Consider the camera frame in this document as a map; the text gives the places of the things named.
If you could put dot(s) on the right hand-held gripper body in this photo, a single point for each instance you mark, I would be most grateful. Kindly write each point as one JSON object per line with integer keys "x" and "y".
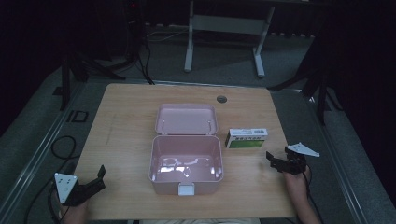
{"x": 295, "y": 160}

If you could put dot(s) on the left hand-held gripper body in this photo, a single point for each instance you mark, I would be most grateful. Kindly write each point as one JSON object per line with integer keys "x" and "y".
{"x": 66, "y": 186}

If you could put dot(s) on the person's right hand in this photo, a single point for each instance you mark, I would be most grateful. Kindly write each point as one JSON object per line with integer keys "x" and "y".
{"x": 296, "y": 182}

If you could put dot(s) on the person's left hand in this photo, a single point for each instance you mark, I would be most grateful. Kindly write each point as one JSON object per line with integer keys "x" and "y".
{"x": 74, "y": 214}

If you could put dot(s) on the green and white medicine box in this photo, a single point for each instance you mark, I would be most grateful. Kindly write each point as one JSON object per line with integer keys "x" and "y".
{"x": 246, "y": 138}

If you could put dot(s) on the black tripod stand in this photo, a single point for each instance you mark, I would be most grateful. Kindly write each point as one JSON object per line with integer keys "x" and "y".
{"x": 316, "y": 84}
{"x": 82, "y": 67}

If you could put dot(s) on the pink plastic box with lid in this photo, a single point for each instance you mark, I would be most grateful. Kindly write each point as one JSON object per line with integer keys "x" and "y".
{"x": 186, "y": 149}

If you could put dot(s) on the dark equipment with red light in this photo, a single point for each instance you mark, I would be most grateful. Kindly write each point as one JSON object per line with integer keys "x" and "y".
{"x": 133, "y": 28}

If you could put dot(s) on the black rectangular floor frame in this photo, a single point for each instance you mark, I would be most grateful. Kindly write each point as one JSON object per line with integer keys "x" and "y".
{"x": 78, "y": 116}

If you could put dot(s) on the white metal desk frame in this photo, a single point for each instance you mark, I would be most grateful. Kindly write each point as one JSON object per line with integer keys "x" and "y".
{"x": 229, "y": 24}

